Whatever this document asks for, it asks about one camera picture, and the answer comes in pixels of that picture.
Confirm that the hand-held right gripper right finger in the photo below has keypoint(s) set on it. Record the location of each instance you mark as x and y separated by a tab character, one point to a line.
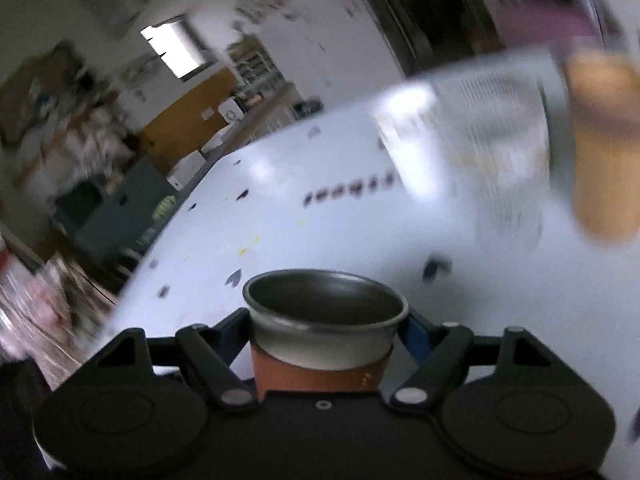
416	336

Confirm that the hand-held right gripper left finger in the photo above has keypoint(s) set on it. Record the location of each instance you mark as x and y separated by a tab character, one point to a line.
235	336

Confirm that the metal cup with brown sleeve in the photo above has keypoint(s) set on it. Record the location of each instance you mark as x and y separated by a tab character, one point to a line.
325	320

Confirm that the dark grey storage bin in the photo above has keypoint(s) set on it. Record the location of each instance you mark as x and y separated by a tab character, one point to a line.
117	210

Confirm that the white box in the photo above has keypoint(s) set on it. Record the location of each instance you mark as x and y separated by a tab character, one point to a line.
186	169

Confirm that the clear printed plastic container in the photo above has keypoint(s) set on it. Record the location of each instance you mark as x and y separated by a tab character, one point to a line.
470	150

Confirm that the brown wooden board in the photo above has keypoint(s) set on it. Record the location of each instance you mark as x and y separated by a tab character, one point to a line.
185	110

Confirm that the tan cylindrical container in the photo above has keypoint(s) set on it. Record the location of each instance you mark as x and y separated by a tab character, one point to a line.
605	150

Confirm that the storage shelf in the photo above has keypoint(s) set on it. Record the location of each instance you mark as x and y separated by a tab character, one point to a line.
257	67

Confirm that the bright window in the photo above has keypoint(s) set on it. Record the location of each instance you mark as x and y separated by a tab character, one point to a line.
174	47

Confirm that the purple cloth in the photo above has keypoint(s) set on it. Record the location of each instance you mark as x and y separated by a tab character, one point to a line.
547	22

